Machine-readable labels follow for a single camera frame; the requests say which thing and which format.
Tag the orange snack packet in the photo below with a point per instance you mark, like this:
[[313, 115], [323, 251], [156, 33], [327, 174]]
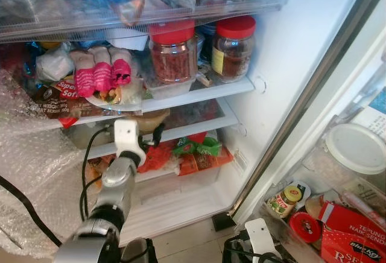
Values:
[[93, 175], [208, 161], [157, 155]]

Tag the red round lid jar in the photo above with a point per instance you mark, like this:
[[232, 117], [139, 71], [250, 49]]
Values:
[[305, 227]]

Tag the brown red bread bag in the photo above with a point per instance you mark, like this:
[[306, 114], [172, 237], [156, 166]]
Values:
[[57, 97]]

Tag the dark grey robot knee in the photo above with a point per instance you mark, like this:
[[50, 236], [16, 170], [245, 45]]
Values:
[[136, 251]]

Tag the black fridge hinge foot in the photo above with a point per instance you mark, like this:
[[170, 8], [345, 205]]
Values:
[[223, 222]]

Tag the red flour carton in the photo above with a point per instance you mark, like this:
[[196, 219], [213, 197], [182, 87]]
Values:
[[353, 239]]

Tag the black fridge door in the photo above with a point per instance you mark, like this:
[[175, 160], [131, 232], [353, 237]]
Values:
[[329, 103]]

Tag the bubble wrap sheet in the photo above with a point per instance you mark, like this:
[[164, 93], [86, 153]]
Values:
[[36, 172]]

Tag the white plastic bag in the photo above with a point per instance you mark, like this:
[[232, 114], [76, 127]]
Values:
[[54, 64]]

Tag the small yellow cap bottle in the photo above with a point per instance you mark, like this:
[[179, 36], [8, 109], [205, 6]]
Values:
[[282, 204]]

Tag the large red lid jar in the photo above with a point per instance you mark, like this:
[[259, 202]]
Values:
[[173, 58]]

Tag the pink wrapped roll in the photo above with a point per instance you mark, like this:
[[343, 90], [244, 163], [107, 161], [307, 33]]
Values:
[[120, 70], [84, 82], [102, 76]]

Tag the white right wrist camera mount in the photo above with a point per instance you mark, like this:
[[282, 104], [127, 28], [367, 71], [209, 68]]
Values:
[[262, 239]]

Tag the white blue carton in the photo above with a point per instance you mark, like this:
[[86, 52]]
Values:
[[377, 109]]

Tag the clear crisper drawer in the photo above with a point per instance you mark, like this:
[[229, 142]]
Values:
[[181, 196]]

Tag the green red snack packet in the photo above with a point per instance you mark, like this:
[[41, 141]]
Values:
[[202, 146]]

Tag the white lid container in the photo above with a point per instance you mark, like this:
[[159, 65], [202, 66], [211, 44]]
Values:
[[356, 147]]

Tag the white fridge cabinet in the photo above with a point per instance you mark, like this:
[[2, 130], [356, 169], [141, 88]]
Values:
[[289, 52]]

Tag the small red lid jar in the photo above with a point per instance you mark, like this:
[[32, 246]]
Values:
[[233, 52]]

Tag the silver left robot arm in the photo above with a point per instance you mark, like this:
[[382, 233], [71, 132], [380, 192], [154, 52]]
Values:
[[117, 181]]

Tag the white plate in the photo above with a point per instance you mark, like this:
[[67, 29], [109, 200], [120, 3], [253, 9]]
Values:
[[123, 100]]

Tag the clear chiller drawer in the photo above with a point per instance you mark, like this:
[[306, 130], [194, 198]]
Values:
[[265, 0]]

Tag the clear fridge door bin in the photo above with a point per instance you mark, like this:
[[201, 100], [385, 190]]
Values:
[[338, 181], [274, 224]]

